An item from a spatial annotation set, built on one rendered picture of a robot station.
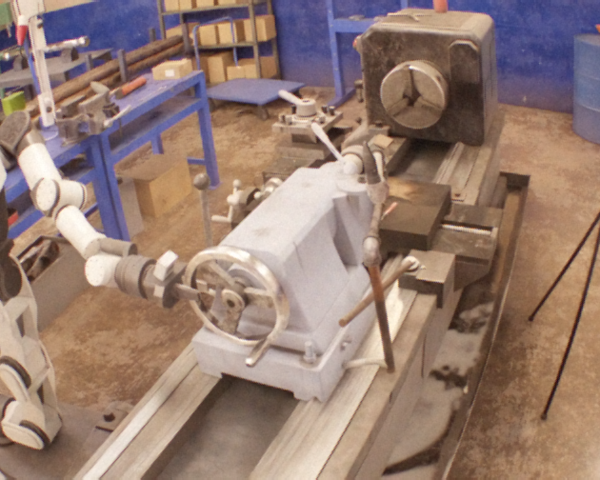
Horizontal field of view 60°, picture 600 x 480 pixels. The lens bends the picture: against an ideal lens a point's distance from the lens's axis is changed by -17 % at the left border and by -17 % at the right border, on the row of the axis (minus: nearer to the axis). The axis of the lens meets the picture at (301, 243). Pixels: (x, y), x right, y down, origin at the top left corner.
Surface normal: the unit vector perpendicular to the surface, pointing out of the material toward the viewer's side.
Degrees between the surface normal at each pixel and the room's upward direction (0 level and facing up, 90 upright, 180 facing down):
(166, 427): 0
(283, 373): 90
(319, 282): 70
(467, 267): 90
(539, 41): 90
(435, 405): 0
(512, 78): 90
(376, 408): 0
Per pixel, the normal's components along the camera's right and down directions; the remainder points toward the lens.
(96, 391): -0.10, -0.86
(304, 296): 0.82, -0.16
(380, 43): -0.42, 0.50
